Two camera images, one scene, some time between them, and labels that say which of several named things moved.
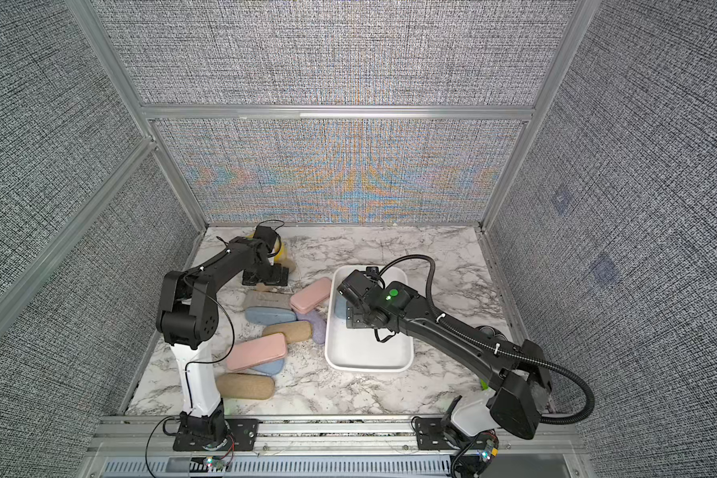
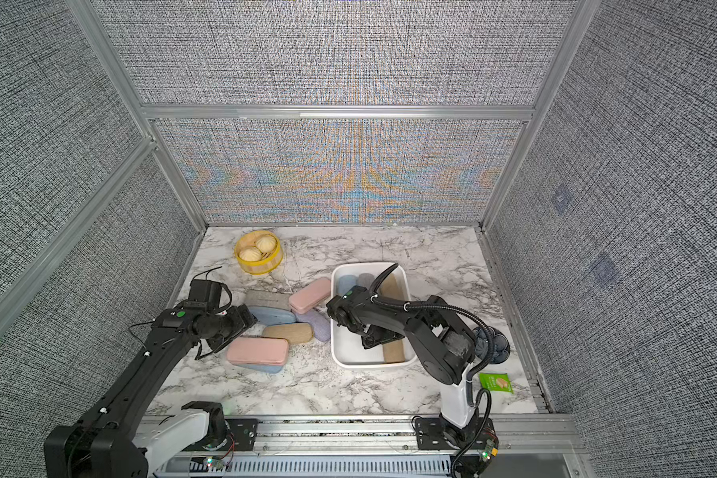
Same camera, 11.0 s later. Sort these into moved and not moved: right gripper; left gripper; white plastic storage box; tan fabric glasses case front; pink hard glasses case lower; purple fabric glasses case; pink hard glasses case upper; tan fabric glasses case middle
Moved: left gripper; right gripper; tan fabric glasses case front
Not moved: pink hard glasses case upper; purple fabric glasses case; pink hard glasses case lower; tan fabric glasses case middle; white plastic storage box
